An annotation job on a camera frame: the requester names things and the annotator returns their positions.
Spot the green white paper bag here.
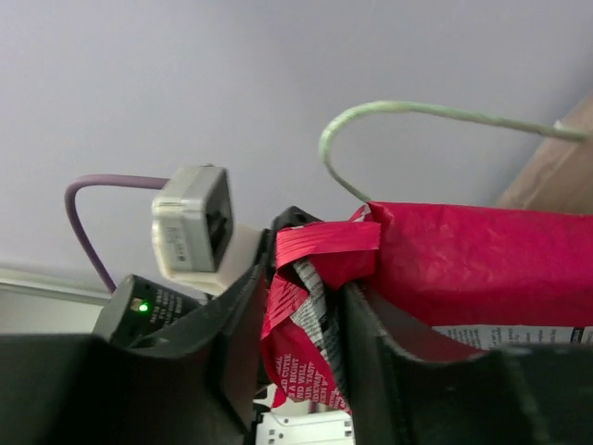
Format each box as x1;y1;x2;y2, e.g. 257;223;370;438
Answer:
318;95;593;217

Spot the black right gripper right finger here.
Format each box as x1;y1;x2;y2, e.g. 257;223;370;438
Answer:
340;284;592;444

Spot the pink chip bag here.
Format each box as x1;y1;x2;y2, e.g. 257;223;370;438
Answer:
260;202;592;410

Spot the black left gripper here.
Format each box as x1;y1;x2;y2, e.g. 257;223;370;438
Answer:
263;206;321;278

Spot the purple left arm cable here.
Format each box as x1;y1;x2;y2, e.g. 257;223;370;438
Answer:
64;173;170;294

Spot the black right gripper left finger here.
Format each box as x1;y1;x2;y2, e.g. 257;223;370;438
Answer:
1;265;267;444

